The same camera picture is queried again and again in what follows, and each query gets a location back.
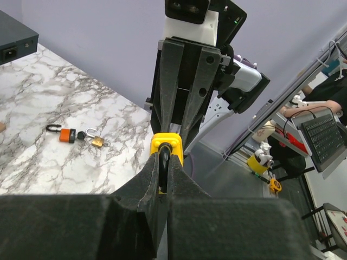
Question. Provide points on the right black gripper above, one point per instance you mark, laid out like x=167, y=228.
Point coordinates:
x=184, y=79

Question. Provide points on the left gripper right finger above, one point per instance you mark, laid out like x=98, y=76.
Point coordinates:
x=203, y=227

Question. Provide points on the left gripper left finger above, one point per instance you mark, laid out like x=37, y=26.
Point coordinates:
x=120, y=225

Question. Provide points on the yellow padlock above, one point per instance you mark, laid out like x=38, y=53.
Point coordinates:
x=166, y=145

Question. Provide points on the orange padlock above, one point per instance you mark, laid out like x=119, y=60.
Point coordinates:
x=67, y=135

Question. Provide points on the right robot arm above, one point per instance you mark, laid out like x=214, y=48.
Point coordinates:
x=238, y=85

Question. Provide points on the yellow tape roll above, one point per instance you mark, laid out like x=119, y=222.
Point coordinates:
x=257, y=166

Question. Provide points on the brass padlock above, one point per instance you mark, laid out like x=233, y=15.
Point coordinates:
x=97, y=141

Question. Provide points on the person in black shirt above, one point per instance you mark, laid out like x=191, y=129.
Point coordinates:
x=330, y=94

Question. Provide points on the black keyboard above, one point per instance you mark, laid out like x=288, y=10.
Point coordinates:
x=326, y=140

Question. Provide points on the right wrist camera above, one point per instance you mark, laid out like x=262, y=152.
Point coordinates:
x=192, y=21

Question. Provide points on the aluminium frame rail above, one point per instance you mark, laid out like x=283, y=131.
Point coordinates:
x=334, y=50

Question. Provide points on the dark green network switch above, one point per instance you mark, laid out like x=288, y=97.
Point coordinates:
x=17, y=40

